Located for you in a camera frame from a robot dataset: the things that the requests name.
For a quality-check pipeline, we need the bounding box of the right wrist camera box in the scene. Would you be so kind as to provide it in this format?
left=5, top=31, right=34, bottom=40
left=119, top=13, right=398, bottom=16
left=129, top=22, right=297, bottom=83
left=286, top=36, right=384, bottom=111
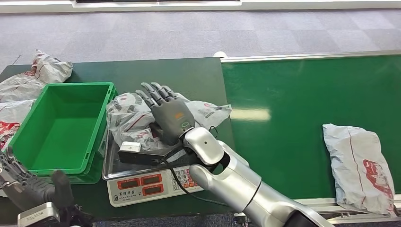
left=117, top=141, right=189, bottom=167

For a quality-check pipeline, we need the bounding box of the aluminium conveyor frame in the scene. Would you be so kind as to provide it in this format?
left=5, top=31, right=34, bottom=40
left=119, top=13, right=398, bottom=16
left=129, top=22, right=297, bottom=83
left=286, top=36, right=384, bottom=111
left=220, top=50, right=401, bottom=225

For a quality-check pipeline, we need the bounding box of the grey package with round logo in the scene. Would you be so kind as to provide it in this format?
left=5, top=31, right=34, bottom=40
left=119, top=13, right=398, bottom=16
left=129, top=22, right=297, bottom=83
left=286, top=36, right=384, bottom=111
left=105, top=91, right=234, bottom=153

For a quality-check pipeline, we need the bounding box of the green conveyor belt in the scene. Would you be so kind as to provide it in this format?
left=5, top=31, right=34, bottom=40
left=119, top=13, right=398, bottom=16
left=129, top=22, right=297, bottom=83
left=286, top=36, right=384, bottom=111
left=221, top=55, right=401, bottom=200

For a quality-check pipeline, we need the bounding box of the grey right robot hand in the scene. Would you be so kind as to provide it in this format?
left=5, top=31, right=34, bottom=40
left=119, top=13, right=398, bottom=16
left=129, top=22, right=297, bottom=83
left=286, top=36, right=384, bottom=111
left=135, top=81, right=196, bottom=147

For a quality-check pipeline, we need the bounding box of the green plastic crate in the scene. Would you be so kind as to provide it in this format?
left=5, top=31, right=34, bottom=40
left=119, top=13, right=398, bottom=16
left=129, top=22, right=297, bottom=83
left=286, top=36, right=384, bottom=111
left=7, top=82, right=119, bottom=185

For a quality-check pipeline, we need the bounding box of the crumpled grey plastic package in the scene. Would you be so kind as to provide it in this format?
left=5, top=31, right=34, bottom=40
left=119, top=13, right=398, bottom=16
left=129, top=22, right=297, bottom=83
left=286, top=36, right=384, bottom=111
left=0, top=49, right=74, bottom=104

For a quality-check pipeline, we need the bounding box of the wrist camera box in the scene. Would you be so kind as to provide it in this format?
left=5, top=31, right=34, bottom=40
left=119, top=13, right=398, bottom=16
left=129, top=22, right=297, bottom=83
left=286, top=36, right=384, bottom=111
left=17, top=201, right=61, bottom=227
left=117, top=141, right=189, bottom=167

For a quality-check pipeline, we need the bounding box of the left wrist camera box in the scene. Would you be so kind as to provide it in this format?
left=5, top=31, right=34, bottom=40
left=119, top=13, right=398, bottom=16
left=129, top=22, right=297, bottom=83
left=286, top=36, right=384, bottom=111
left=17, top=201, right=61, bottom=227

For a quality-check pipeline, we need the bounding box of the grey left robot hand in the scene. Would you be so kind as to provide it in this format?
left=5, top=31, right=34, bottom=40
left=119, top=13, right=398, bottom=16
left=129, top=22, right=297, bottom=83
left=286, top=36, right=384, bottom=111
left=0, top=146, right=75, bottom=211

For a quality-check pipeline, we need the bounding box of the white scale with steel tray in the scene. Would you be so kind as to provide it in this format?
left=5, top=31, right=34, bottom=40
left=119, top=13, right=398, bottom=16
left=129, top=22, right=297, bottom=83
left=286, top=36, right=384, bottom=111
left=102, top=124, right=205, bottom=209

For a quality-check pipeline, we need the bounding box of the grey package with red print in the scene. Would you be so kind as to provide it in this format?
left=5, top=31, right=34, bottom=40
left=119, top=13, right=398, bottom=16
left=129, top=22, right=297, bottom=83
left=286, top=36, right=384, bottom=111
left=322, top=123, right=398, bottom=218

